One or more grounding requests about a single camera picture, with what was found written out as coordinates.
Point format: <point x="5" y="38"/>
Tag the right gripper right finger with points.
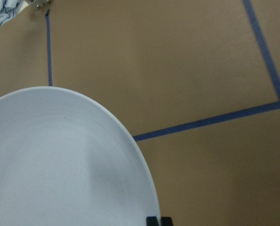
<point x="166" y="221"/>

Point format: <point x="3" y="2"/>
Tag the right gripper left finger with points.
<point x="152" y="221"/>

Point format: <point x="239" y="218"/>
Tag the blue plate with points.
<point x="65" y="160"/>

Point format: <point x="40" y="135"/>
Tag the light blue cloth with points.
<point x="9" y="9"/>

